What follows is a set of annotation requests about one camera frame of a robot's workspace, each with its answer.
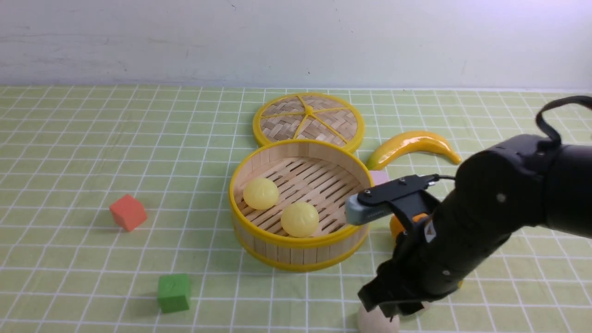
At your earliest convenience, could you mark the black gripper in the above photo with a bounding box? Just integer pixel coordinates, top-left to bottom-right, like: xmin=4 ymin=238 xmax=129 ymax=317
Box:
xmin=358 ymin=194 xmax=512 ymax=318

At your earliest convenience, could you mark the white bun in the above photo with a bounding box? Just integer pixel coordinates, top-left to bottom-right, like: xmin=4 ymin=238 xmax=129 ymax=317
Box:
xmin=357 ymin=306 xmax=400 ymax=333
xmin=415 ymin=302 xmax=432 ymax=315

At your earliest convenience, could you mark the yellow bun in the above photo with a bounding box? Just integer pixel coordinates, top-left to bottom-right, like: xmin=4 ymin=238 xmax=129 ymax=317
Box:
xmin=280 ymin=202 xmax=320 ymax=238
xmin=243 ymin=178 xmax=279 ymax=210

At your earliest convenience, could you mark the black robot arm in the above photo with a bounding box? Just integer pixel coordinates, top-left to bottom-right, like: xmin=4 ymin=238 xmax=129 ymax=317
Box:
xmin=346 ymin=135 xmax=591 ymax=318

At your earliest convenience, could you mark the bamboo steamer tray yellow rim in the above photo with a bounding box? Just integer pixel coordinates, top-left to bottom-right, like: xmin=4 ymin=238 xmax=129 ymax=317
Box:
xmin=228 ymin=140 xmax=374 ymax=271

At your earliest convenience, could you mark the woven bamboo steamer lid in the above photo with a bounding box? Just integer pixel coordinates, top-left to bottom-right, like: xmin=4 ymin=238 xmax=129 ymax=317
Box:
xmin=252 ymin=92 xmax=365 ymax=153

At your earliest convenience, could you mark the orange plastic mango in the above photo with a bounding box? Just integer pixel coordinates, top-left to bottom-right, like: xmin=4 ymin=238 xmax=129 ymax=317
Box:
xmin=389 ymin=213 xmax=431 ymax=240

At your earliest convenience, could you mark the pink foam cube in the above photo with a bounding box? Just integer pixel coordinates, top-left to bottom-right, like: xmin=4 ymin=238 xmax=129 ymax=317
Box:
xmin=369 ymin=170 xmax=391 ymax=186

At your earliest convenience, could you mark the yellow plastic banana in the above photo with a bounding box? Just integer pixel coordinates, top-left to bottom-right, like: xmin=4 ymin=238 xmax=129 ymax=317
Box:
xmin=365 ymin=130 xmax=462 ymax=170

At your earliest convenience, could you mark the green foam cube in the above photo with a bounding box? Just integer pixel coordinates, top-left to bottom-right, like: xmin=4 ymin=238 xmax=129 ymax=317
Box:
xmin=157 ymin=273 xmax=191 ymax=314

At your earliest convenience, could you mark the red foam cube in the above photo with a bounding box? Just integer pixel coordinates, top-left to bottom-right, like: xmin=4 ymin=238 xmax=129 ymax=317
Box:
xmin=109 ymin=194 xmax=148 ymax=232

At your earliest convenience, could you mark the green checkered tablecloth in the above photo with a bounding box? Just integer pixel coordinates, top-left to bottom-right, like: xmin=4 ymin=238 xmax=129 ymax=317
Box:
xmin=0 ymin=85 xmax=591 ymax=333

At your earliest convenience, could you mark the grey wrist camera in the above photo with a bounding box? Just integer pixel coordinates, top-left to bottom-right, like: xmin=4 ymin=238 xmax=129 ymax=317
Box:
xmin=345 ymin=175 xmax=440 ymax=226

